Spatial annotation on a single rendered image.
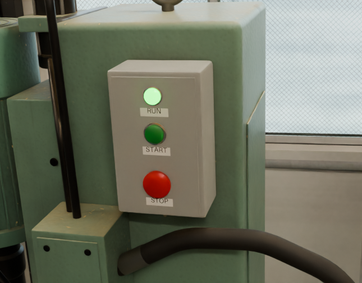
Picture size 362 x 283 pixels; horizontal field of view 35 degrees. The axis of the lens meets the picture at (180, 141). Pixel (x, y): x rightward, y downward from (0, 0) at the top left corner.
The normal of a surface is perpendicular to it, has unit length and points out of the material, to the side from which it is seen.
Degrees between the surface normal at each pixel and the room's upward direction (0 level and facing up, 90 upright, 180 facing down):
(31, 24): 90
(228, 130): 90
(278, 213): 90
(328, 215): 90
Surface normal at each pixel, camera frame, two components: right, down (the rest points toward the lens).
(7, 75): 0.76, 0.18
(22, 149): -0.25, 0.32
